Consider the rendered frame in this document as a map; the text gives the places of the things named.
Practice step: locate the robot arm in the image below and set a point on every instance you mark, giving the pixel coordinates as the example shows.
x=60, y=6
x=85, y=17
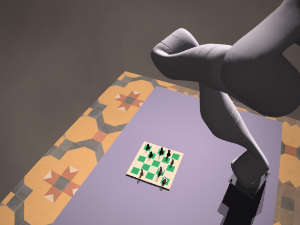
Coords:
x=253, y=71

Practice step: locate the green and cream chessboard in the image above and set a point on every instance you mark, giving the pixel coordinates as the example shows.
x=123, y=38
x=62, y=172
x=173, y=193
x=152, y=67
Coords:
x=151, y=165

